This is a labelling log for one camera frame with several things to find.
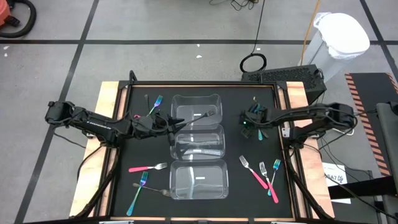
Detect black vacuum hose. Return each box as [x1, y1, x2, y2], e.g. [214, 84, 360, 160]
[0, 0, 37, 39]

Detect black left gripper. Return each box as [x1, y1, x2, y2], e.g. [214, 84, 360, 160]
[132, 113, 187, 139]

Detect black hanging coiled cable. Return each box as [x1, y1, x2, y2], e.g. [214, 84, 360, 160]
[238, 0, 268, 73]

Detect black aluminium table frame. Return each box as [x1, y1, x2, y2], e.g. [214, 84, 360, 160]
[70, 70, 335, 224]

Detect white printed paper sheet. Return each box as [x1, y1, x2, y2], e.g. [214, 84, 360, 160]
[322, 161, 353, 205]

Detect black floor beam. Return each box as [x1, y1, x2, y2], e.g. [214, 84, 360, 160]
[328, 175, 398, 200]

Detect iridescent rainbow fork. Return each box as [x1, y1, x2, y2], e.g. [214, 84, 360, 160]
[252, 96, 264, 141]
[267, 159, 282, 197]
[126, 170, 149, 217]
[146, 95, 164, 118]

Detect orange shop vacuum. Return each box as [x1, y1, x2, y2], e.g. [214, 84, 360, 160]
[0, 0, 12, 27]

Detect tangled black floor cables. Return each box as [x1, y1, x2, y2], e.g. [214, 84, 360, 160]
[208, 0, 259, 12]

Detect black orange-striped floor mat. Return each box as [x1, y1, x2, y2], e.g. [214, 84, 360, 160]
[344, 72, 398, 177]

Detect black perforated computer case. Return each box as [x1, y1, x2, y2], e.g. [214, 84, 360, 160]
[241, 63, 328, 105]

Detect yellow hanging cable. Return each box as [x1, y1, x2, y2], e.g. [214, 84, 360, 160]
[299, 0, 322, 67]

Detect clear plastic bin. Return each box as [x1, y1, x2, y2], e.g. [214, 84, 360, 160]
[169, 124, 226, 161]
[169, 159, 229, 200]
[170, 93, 223, 131]

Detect white lined trash can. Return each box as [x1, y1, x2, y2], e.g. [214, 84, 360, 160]
[302, 11, 371, 82]

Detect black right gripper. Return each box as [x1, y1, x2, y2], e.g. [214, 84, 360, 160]
[238, 103, 271, 140]

